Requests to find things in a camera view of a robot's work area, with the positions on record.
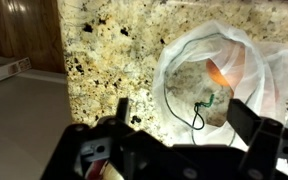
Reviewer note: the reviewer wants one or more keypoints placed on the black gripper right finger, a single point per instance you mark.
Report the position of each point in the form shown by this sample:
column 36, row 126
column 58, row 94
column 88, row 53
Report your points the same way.
column 243, row 120

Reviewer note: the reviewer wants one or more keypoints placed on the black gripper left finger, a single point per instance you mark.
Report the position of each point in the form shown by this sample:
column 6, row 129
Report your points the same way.
column 123, row 109

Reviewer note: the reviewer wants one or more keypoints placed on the orange peach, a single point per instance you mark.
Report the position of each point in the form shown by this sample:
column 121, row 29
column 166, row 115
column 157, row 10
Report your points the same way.
column 215, row 74

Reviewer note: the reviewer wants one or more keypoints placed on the white mesh produce bag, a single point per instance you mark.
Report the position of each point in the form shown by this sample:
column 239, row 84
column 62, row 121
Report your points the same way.
column 263, row 88

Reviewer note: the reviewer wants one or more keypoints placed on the wooden lower cabinet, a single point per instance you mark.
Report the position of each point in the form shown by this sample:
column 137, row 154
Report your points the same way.
column 30, row 28

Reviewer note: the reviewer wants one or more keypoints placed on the cardboard box on floor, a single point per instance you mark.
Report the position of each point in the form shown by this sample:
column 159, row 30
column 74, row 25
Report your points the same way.
column 12, row 66

